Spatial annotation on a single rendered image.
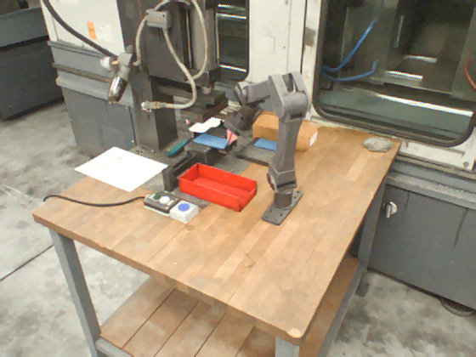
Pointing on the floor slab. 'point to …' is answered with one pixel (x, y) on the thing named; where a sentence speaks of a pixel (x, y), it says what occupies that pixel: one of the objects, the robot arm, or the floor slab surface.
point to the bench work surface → (230, 258)
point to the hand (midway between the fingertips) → (229, 142)
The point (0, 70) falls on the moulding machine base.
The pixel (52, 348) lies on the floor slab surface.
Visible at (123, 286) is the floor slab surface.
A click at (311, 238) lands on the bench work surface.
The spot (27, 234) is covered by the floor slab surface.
